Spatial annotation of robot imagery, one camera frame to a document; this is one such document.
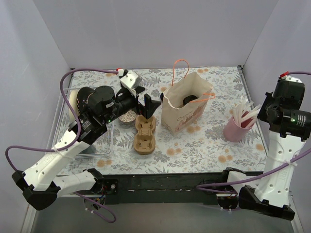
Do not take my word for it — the black round plate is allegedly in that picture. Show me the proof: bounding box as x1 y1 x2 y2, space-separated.
76 87 96 114

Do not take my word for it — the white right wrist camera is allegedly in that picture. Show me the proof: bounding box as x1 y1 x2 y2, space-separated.
279 71 302 83

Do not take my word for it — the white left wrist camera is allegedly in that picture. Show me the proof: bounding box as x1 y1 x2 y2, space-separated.
117 68 142 96

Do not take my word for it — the floral table mat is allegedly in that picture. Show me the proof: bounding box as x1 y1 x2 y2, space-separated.
47 67 274 176

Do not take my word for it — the beige paper takeout bag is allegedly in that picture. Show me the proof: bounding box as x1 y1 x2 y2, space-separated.
161 68 215 135

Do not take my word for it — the pink cup holder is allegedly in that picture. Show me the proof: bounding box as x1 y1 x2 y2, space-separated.
223 116 254 142

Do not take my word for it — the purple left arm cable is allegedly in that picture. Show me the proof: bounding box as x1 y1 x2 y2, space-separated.
4 67 122 223

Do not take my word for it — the white wire dish rack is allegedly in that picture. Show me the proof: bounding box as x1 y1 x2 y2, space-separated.
46 85 116 160

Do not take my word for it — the aluminium frame rail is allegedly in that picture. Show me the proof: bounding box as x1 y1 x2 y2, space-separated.
22 195 303 233

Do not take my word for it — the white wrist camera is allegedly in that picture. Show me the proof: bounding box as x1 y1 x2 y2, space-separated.
279 71 302 83
117 68 142 96

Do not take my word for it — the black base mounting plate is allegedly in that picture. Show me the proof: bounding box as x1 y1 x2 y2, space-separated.
104 172 226 205

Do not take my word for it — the patterned ceramic bowl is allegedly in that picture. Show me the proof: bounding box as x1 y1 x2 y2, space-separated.
118 110 137 123

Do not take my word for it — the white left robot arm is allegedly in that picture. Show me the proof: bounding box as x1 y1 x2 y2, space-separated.
12 85 161 210

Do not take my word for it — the brown cardboard cup carrier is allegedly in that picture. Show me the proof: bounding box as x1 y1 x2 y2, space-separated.
133 115 156 155

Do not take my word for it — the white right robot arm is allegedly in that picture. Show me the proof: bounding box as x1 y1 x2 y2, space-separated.
220 76 311 220

